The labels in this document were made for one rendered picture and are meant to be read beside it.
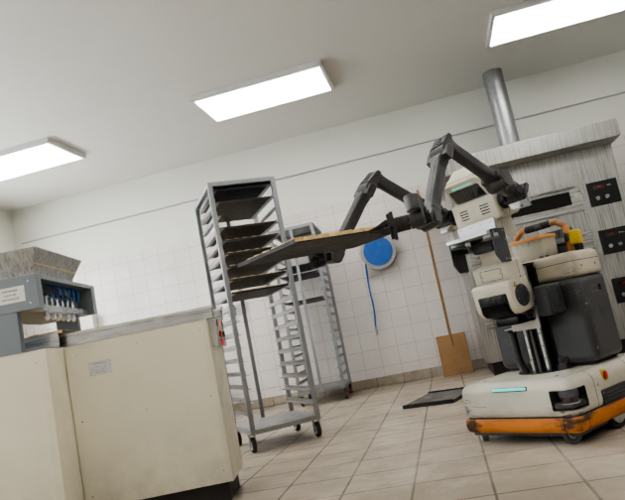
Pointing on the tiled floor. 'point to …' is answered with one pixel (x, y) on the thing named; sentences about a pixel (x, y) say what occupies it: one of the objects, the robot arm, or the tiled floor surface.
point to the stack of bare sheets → (437, 398)
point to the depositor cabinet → (28, 429)
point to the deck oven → (546, 185)
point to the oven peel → (455, 347)
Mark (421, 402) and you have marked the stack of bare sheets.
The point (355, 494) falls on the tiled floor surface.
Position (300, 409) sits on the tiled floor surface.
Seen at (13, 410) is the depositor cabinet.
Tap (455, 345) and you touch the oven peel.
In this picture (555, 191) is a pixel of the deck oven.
